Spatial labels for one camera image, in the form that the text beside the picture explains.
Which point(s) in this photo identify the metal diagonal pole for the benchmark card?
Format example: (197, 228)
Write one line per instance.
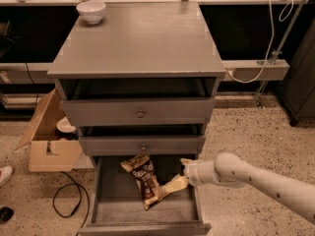
(272, 56)

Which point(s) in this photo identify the black round floor object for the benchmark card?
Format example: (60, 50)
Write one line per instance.
(6, 214)

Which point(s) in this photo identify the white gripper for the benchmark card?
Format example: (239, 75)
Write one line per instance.
(191, 172)

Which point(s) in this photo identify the open cardboard box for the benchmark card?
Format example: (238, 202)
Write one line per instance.
(48, 151)

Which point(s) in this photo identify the grey open bottom drawer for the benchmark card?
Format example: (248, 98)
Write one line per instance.
(118, 208)

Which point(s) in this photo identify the white ceramic bowl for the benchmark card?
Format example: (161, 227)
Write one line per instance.
(91, 11)

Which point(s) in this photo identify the grey middle drawer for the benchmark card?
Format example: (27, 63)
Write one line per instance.
(131, 145)

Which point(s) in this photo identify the dark grey side cabinet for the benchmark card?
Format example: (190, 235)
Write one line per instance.
(298, 90)

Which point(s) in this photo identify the brass drawer knob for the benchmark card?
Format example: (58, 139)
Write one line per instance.
(140, 114)
(144, 147)

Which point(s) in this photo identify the brass top drawer knob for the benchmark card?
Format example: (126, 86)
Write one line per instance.
(140, 114)

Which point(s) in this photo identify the white bowl in box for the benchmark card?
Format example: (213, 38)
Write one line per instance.
(64, 126)

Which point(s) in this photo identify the white sneaker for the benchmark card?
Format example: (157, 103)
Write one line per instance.
(5, 174)

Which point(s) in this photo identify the grey top drawer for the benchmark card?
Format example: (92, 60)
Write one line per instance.
(101, 112)

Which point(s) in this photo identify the brass middle drawer knob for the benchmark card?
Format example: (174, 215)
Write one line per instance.
(144, 147)

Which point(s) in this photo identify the grey drawer cabinet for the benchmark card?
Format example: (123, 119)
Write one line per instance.
(140, 51)

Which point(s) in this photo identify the brown chip bag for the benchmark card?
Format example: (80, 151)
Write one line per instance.
(143, 171)

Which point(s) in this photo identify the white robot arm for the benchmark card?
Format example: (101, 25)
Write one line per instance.
(229, 170)

